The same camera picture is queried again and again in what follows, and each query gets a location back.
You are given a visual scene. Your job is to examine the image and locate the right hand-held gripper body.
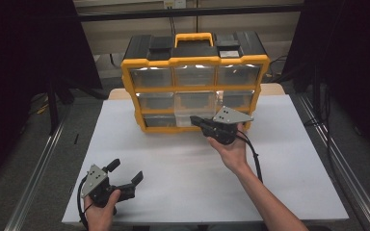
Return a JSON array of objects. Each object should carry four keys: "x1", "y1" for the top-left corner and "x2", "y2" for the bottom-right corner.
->
[{"x1": 200, "y1": 105, "x2": 254, "y2": 146}]

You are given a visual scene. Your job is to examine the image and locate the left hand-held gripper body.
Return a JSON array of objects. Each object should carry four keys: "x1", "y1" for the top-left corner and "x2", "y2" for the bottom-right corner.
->
[{"x1": 80, "y1": 164, "x2": 137, "y2": 216}]

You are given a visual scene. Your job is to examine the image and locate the clear plastic drawer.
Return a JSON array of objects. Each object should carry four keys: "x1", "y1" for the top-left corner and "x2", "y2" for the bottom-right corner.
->
[{"x1": 173, "y1": 90, "x2": 218, "y2": 128}]

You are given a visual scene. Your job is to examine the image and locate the yellow black organizer cabinet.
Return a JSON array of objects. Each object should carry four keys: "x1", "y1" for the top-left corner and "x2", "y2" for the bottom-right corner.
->
[{"x1": 120, "y1": 31, "x2": 271, "y2": 134}]

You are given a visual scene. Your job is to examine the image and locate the person's right hand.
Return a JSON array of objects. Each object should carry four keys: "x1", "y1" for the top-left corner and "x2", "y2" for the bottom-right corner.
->
[{"x1": 206, "y1": 123, "x2": 251, "y2": 174}]

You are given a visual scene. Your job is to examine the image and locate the person's left hand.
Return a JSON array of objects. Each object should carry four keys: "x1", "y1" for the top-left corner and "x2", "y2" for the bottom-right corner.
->
[{"x1": 83, "y1": 189, "x2": 122, "y2": 231}]

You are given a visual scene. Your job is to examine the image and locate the rows of clear drawers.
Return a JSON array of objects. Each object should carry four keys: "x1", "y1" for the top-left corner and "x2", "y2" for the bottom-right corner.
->
[{"x1": 128, "y1": 64, "x2": 261, "y2": 128}]

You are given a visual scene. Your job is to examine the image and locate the light wooden board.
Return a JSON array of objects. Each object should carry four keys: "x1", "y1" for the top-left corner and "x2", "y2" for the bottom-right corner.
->
[{"x1": 108, "y1": 82, "x2": 286, "y2": 101}]

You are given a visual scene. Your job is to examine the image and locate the black metal stand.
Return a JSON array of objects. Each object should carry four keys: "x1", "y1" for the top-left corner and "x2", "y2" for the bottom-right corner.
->
[{"x1": 46, "y1": 78, "x2": 61, "y2": 135}]

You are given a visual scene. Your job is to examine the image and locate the black horizontal bar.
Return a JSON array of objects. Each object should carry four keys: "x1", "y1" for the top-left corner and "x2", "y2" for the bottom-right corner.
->
[{"x1": 76, "y1": 3, "x2": 304, "y2": 23}]

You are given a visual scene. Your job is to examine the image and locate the black curtain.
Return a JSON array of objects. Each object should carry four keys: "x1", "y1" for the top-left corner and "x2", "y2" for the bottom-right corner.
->
[
  {"x1": 0, "y1": 0, "x2": 103, "y2": 187},
  {"x1": 282, "y1": 0, "x2": 370, "y2": 165}
]

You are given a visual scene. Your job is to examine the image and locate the left hand-held gripper cable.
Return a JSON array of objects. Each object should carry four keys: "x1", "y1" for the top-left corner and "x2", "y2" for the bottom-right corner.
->
[{"x1": 76, "y1": 176, "x2": 93, "y2": 229}]

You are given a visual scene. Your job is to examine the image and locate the hand-held gripper cable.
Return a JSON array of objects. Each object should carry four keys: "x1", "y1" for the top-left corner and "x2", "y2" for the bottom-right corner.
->
[
  {"x1": 76, "y1": 176, "x2": 93, "y2": 229},
  {"x1": 235, "y1": 129, "x2": 264, "y2": 184}
]

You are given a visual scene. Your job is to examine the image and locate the right hand-held gripper cable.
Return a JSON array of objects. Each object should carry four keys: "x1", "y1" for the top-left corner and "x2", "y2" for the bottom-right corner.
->
[{"x1": 235, "y1": 129, "x2": 264, "y2": 184}]

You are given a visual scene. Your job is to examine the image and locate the aluminium floor rail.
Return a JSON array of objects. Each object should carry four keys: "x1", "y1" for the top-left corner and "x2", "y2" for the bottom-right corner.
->
[
  {"x1": 4, "y1": 105, "x2": 71, "y2": 231},
  {"x1": 297, "y1": 94, "x2": 370, "y2": 231}
]

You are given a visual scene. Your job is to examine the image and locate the black hanging cable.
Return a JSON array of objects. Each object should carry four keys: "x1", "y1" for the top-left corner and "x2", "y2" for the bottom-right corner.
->
[{"x1": 168, "y1": 8, "x2": 177, "y2": 35}]

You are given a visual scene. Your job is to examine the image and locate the black floor cables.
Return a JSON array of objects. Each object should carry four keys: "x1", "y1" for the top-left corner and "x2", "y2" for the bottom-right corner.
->
[{"x1": 303, "y1": 86, "x2": 335, "y2": 167}]

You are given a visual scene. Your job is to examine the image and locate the white wall socket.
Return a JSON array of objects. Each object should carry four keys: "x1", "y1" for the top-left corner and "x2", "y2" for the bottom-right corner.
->
[{"x1": 163, "y1": 0, "x2": 187, "y2": 10}]

